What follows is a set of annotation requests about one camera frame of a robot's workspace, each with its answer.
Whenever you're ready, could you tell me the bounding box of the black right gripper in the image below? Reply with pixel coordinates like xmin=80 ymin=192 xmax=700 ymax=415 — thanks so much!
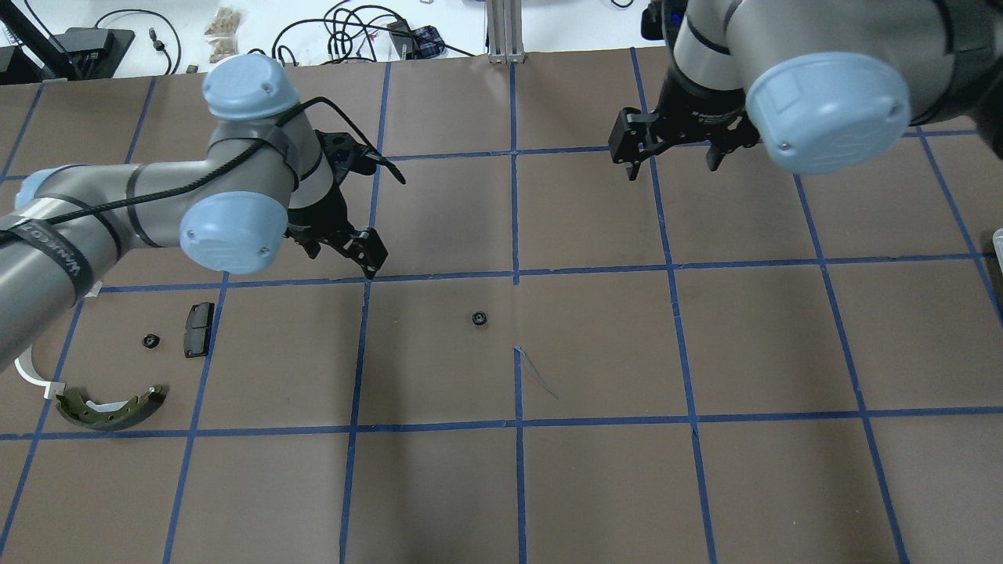
xmin=608 ymin=62 xmax=760 ymax=182

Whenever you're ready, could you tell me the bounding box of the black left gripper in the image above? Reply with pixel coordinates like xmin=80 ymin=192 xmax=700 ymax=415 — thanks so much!
xmin=285 ymin=179 xmax=389 ymax=281

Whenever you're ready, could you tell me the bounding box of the small black bearing gear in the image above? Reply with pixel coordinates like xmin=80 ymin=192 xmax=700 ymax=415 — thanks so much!
xmin=141 ymin=333 xmax=161 ymax=349

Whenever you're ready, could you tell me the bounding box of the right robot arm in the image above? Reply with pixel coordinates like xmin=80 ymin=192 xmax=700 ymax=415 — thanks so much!
xmin=609 ymin=1 xmax=1001 ymax=179

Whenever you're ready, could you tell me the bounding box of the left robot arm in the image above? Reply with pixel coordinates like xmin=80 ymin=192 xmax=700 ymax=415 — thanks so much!
xmin=1 ymin=53 xmax=404 ymax=367

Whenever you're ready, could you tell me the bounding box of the dark grey brake pad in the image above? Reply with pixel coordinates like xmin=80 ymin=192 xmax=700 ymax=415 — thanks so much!
xmin=183 ymin=302 xmax=215 ymax=358

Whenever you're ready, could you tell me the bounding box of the olive metal brake shoe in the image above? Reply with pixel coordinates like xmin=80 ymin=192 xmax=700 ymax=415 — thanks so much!
xmin=55 ymin=385 xmax=168 ymax=432

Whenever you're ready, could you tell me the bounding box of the black monitor stand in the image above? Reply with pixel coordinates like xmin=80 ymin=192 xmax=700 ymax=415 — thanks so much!
xmin=1 ymin=1 xmax=136 ymax=85

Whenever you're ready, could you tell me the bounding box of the white curved plastic strip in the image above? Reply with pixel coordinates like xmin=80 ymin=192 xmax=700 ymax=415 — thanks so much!
xmin=14 ymin=346 xmax=66 ymax=400

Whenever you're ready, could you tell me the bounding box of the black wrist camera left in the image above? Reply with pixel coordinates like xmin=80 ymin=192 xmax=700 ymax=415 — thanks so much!
xmin=315 ymin=131 xmax=406 ymax=186

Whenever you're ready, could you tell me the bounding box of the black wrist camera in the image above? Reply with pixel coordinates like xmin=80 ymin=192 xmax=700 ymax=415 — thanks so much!
xmin=315 ymin=131 xmax=406 ymax=186
xmin=640 ymin=0 xmax=688 ymax=43

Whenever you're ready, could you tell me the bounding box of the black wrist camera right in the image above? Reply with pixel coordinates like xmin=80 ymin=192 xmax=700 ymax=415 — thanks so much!
xmin=640 ymin=0 xmax=688 ymax=43

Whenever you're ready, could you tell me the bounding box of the aluminium frame post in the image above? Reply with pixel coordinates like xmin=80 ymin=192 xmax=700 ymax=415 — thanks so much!
xmin=483 ymin=0 xmax=527 ymax=65

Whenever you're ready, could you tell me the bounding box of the black cable bundle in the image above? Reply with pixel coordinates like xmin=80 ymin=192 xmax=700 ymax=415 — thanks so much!
xmin=243 ymin=2 xmax=479 ymax=70

